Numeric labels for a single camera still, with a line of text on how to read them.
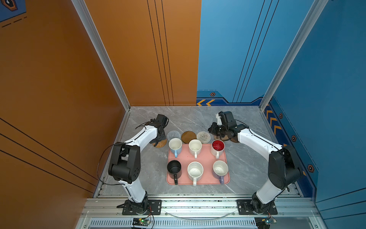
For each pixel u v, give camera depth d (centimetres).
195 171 84
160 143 97
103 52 87
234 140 67
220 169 85
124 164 48
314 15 73
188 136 102
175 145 92
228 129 68
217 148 94
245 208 72
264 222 70
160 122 75
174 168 85
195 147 92
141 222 71
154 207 74
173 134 102
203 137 101
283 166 46
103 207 76
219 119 74
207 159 90
